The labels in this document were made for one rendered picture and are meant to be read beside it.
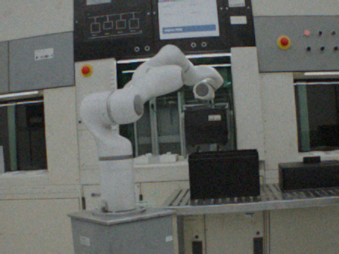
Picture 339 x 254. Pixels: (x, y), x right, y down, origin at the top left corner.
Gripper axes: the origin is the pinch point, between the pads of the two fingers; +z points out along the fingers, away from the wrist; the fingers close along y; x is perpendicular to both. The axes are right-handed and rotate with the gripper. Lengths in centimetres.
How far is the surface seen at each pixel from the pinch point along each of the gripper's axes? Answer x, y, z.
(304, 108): -9, 55, 12
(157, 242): -56, -15, -107
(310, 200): -46, 40, -94
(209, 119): -13.7, 1.7, -8.8
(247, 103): -7.4, 20.4, -37.6
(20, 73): 16, -91, -33
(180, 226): -63, -13, -37
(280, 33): 26, 40, -34
